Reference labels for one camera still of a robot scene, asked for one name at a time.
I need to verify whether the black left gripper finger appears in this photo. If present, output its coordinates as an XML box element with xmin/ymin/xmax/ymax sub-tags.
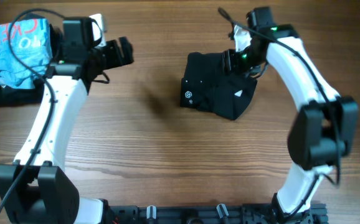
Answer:
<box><xmin>119</xmin><ymin>37</ymin><xmax>134</xmax><ymax>65</ymax></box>
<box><xmin>110</xmin><ymin>40</ymin><xmax>123</xmax><ymax>67</ymax></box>

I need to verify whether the black t-shirt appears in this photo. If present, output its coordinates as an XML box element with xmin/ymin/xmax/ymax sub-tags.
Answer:
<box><xmin>180</xmin><ymin>52</ymin><xmax>257</xmax><ymax>120</ymax></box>

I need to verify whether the light blue printed t-shirt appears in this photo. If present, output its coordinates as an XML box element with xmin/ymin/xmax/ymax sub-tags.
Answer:
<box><xmin>0</xmin><ymin>18</ymin><xmax>52</xmax><ymax>90</ymax></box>

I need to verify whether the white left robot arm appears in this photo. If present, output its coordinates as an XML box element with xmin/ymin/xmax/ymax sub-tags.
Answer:
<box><xmin>0</xmin><ymin>14</ymin><xmax>133</xmax><ymax>223</ymax></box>

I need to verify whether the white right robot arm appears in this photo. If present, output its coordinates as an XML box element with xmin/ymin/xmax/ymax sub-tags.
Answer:
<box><xmin>218</xmin><ymin>7</ymin><xmax>359</xmax><ymax>223</ymax></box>

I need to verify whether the dark navy garment pile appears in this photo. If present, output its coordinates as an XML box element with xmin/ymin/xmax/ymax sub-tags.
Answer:
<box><xmin>0</xmin><ymin>14</ymin><xmax>58</xmax><ymax>107</ymax></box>

